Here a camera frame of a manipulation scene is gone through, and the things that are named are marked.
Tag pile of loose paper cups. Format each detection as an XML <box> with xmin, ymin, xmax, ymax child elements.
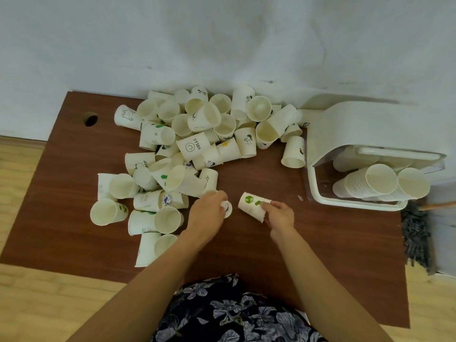
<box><xmin>90</xmin><ymin>85</ymin><xmax>311</xmax><ymax>268</ymax></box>

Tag dark floral dress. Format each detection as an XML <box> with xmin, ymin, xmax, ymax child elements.
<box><xmin>152</xmin><ymin>274</ymin><xmax>327</xmax><ymax>342</ymax></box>

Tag green print paper cup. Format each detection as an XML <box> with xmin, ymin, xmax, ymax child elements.
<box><xmin>237</xmin><ymin>192</ymin><xmax>272</xmax><ymax>223</ymax></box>

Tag person's right forearm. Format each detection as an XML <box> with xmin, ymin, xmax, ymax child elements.
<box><xmin>271</xmin><ymin>228</ymin><xmax>394</xmax><ymax>342</ymax></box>

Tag person's left hand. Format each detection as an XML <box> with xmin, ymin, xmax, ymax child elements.
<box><xmin>181</xmin><ymin>190</ymin><xmax>229</xmax><ymax>244</ymax></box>

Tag person's right hand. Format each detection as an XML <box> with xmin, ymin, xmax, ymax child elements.
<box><xmin>261</xmin><ymin>201</ymin><xmax>296</xmax><ymax>243</ymax></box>

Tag stack of nested paper cups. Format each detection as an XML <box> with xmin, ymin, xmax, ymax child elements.
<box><xmin>363</xmin><ymin>167</ymin><xmax>431</xmax><ymax>203</ymax></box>
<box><xmin>332</xmin><ymin>164</ymin><xmax>398</xmax><ymax>200</ymax></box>

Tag person's left forearm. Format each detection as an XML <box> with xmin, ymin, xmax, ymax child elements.
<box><xmin>67</xmin><ymin>229</ymin><xmax>214</xmax><ymax>342</ymax></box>

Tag white storage bin with handle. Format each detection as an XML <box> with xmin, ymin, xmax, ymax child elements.
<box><xmin>304</xmin><ymin>100</ymin><xmax>447</xmax><ymax>212</ymax></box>

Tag small white paper cup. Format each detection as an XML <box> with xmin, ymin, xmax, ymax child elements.
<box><xmin>202</xmin><ymin>189</ymin><xmax>233</xmax><ymax>220</ymax></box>

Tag grey string mop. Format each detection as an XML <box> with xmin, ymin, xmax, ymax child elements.
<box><xmin>400</xmin><ymin>201</ymin><xmax>456</xmax><ymax>275</ymax></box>

